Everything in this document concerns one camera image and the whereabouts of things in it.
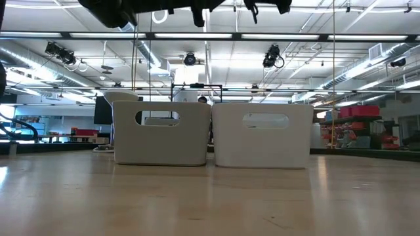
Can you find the black LED light bar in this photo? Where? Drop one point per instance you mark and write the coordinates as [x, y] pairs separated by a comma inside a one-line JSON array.
[[236, 36]]

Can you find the person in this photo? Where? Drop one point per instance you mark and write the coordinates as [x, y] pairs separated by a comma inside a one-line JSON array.
[[202, 99]]

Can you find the dark storage shelf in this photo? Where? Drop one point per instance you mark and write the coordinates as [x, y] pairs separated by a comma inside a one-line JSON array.
[[348, 119]]

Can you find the red storage bins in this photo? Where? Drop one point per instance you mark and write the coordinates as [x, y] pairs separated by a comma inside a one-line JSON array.
[[364, 110]]

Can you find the white cylinder container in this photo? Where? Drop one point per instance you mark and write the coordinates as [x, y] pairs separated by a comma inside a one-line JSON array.
[[315, 136]]

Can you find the black monitor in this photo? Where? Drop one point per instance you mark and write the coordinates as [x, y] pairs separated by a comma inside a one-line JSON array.
[[102, 111]]

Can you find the white plastic bin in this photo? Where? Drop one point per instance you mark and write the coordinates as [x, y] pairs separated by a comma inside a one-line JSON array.
[[164, 147], [262, 150]]

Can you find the red box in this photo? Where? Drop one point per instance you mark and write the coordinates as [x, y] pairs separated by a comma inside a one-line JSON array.
[[84, 132]]

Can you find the black overhead camera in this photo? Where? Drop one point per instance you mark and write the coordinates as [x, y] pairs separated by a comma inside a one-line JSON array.
[[190, 59]]

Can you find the silver ventilation duct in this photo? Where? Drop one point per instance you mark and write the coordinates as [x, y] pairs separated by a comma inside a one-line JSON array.
[[361, 65], [33, 64], [144, 49]]

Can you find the black ceiling camera cluster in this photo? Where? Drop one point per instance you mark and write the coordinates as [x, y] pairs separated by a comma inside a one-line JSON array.
[[67, 56]]

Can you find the black aluminium table frame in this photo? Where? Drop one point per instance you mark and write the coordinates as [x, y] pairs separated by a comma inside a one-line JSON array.
[[75, 147]]

